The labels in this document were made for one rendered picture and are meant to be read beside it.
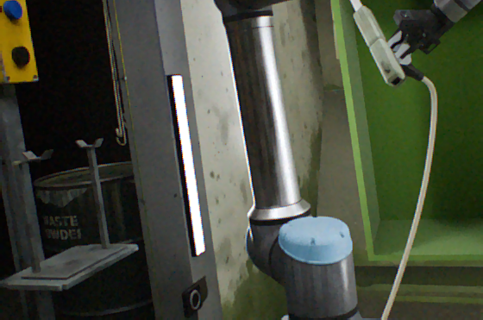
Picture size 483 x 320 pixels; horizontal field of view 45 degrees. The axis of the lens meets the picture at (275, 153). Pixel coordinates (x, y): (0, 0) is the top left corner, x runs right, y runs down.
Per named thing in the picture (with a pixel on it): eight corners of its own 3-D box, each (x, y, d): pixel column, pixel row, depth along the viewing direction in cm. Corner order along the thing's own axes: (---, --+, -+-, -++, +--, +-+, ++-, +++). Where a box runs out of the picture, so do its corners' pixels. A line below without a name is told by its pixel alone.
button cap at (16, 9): (25, 19, 155) (18, 20, 156) (21, 0, 154) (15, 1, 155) (10, 18, 150) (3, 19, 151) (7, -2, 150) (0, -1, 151)
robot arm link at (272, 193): (273, 298, 131) (216, -47, 120) (247, 277, 147) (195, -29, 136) (333, 279, 136) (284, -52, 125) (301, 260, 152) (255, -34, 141)
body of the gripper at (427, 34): (425, 57, 168) (459, 28, 162) (408, 46, 162) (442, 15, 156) (415, 40, 172) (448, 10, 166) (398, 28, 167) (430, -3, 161)
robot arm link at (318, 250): (305, 325, 115) (295, 239, 112) (272, 299, 130) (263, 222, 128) (372, 306, 120) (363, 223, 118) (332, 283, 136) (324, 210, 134)
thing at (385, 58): (442, 99, 170) (395, 70, 156) (429, 109, 173) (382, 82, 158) (385, -1, 200) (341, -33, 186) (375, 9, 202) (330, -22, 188)
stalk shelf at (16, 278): (77, 249, 179) (76, 245, 179) (138, 249, 171) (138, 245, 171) (-4, 287, 150) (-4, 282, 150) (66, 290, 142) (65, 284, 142)
